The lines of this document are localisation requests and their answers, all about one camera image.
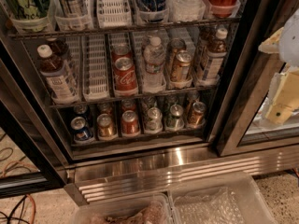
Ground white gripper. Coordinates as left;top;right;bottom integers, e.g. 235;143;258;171
258;28;299;124

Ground red coke can bottom shelf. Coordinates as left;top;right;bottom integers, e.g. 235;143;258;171
121;110;140;136

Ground red coke can shelf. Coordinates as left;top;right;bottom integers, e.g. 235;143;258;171
121;110;140;136
113;57;138;97

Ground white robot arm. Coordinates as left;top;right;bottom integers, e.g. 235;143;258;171
258;9;299;124

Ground right fridge glass door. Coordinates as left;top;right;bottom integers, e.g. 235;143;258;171
215;0;299;156

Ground gold soda can front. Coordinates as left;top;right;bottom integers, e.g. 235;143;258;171
187;101;206;126

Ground gold soda can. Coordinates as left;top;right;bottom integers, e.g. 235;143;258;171
187;101;206;126
185;91;200;105

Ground gold soda can behind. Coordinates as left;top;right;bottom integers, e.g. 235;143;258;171
185;91;200;105

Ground gold can middle front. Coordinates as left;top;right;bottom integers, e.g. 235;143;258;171
170;50;192;82

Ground gold can middle behind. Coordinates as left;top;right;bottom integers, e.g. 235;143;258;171
167;38;186;67

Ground green soda can behind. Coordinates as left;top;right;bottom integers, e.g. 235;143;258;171
164;95;178;109

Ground green soda can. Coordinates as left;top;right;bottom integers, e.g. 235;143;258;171
165;105;184;131
164;95;178;109

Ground green soda can front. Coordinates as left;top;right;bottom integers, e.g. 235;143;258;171
165;105;184;131

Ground clear bottle top shelf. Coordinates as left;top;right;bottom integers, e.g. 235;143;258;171
167;0;206;22

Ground white green can front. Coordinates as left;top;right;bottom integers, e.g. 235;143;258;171
145;107;163;133

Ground white green can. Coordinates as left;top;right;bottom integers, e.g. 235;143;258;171
145;107;163;133
141;96;157;112

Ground white green can behind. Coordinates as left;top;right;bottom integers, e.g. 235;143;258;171
141;96;157;112

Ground red coke can middle shelf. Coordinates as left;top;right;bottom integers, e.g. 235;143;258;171
113;57;138;97

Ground red coke can middle behind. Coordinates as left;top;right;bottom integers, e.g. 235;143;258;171
111;44;132;62

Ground orange soda can behind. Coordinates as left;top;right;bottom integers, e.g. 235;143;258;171
97;103;113;116

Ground orange soda can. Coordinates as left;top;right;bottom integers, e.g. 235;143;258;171
97;103;113;116
97;114;117;140

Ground orange soda can front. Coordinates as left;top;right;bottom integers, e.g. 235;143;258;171
97;114;117;140

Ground empty white shelf tray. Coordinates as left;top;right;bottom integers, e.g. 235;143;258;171
82;35;109;102

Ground blue pepsi can behind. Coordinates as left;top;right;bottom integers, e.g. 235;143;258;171
73;105;93;122

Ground blue pepsi can front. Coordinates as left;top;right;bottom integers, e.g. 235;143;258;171
70;117;93;143

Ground green can top shelf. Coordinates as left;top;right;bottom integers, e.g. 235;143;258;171
6;0;50;20

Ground tea bottle right front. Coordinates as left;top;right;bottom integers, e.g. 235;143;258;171
197;26;228;82

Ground tea bottle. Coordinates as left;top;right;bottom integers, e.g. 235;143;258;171
197;26;228;82
194;26;215;65
47;38;72;63
37;45;78;105

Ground tea bottle right behind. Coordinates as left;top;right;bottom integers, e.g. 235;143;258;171
194;26;215;65

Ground clear water bottle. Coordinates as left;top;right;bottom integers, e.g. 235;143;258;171
143;36;165;89

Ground clear bin with bubble wrap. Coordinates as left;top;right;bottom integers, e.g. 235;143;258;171
168;172;278;224

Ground empty white top tray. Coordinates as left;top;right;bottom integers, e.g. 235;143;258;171
96;0;132;28

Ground clear bin with snacks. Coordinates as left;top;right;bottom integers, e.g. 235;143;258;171
69;193;174;224

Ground tea bottle left front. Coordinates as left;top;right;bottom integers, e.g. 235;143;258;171
37;45;78;105

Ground tea bottle left behind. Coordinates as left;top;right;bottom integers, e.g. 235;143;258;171
47;38;72;63

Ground black cable on floor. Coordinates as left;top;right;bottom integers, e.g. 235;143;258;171
0;132;30;224

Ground orange cable on floor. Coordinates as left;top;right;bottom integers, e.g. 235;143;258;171
0;160;37;224

